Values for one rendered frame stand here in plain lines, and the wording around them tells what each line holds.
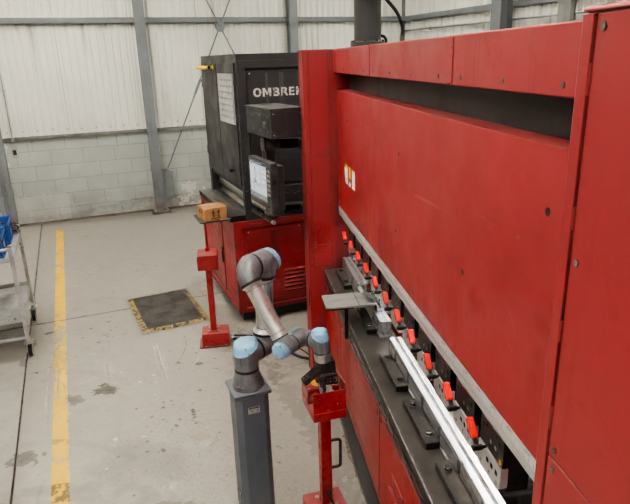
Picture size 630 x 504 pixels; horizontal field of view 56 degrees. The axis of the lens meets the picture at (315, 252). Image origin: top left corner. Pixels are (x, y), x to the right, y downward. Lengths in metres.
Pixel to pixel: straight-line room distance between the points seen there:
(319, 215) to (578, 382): 3.14
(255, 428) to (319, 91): 2.06
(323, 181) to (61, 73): 6.21
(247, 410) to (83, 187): 7.18
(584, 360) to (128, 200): 9.12
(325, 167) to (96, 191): 6.25
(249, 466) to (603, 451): 2.32
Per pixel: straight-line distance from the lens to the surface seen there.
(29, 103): 9.51
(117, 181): 9.67
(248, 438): 2.95
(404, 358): 2.68
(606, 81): 0.82
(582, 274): 0.87
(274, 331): 2.59
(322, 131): 3.82
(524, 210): 1.45
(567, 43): 1.28
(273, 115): 3.91
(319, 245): 3.97
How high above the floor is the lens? 2.25
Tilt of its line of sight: 18 degrees down
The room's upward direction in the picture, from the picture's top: 2 degrees counter-clockwise
